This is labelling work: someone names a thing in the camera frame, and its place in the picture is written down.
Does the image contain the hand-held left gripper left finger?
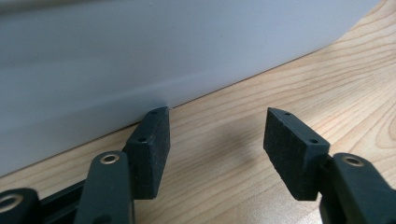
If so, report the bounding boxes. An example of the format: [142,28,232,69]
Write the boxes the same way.
[123,105,172,201]

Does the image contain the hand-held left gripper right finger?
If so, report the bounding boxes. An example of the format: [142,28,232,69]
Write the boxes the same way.
[262,106,331,202]

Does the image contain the white divided storage box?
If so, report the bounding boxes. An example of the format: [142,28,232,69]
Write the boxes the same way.
[0,0,383,179]

